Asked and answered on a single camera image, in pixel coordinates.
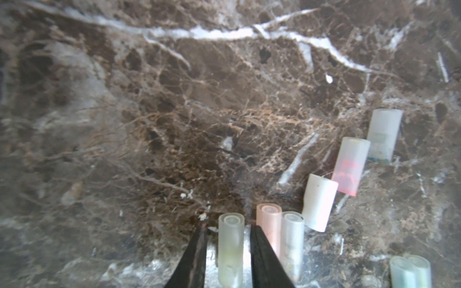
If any pink pen cap translucent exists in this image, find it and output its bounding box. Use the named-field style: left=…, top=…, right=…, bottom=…
left=217, top=212, right=244, bottom=288

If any white pen cap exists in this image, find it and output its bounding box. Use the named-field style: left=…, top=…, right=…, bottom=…
left=301, top=174, right=339, bottom=233

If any yellow marker pen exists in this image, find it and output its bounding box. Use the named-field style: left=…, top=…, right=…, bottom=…
left=407, top=255, right=432, bottom=288

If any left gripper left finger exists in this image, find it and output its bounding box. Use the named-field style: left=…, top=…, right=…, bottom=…
left=164, top=223, right=208, bottom=288

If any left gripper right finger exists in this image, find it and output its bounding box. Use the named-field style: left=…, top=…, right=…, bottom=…
left=250, top=225, right=295, bottom=288

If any translucent pen cap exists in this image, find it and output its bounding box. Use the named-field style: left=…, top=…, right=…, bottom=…
left=280, top=211, right=305, bottom=283

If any green marker pen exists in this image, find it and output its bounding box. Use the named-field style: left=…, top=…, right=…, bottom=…
left=390, top=256, right=417, bottom=288

